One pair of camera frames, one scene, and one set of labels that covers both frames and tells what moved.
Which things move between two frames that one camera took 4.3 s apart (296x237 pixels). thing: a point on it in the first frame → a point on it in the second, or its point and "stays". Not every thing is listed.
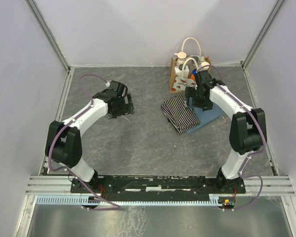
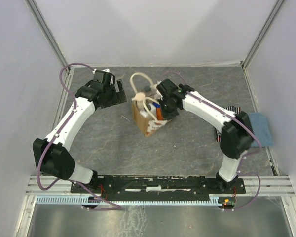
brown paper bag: [183, 69] → [147, 127]
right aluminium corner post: [277, 5] stays
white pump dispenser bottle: [181, 56] → [139, 98]
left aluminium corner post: [38, 15] stays
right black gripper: [190, 92] → [166, 115]
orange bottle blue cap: [193, 75] → [159, 114]
